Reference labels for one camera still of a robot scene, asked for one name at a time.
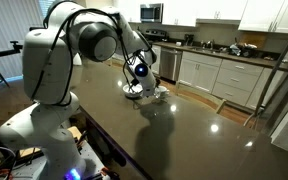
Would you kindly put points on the white upper cabinets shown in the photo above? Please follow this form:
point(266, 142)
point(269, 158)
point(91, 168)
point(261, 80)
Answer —
point(250, 15)

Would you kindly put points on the black stove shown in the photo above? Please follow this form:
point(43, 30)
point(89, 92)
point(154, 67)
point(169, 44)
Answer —
point(155, 35)

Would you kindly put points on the white bowl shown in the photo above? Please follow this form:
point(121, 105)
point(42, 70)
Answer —
point(132, 91)

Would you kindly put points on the coffee maker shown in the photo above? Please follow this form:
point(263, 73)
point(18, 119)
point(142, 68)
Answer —
point(189, 39)

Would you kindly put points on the white mug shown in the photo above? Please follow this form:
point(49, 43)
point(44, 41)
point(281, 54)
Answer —
point(162, 92)

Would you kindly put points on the stainless steel dishwasher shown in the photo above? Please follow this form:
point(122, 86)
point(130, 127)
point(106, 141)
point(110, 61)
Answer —
point(170, 61)

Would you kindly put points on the kitchen faucet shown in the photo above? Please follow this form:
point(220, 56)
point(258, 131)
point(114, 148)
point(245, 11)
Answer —
point(208, 44)

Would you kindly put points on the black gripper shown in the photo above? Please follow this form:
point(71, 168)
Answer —
point(157, 84)

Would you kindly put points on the wooden chair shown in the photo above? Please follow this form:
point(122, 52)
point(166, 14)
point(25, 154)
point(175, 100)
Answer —
point(217, 104)

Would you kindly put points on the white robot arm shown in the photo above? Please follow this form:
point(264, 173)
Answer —
point(47, 66)

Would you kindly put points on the stainless steel microwave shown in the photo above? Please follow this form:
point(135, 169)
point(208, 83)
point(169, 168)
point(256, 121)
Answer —
point(151, 12)

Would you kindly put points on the white base cabinets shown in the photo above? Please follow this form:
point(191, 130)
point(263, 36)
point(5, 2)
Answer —
point(234, 80)

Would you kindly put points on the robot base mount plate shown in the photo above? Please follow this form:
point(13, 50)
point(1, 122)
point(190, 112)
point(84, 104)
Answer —
point(62, 163)

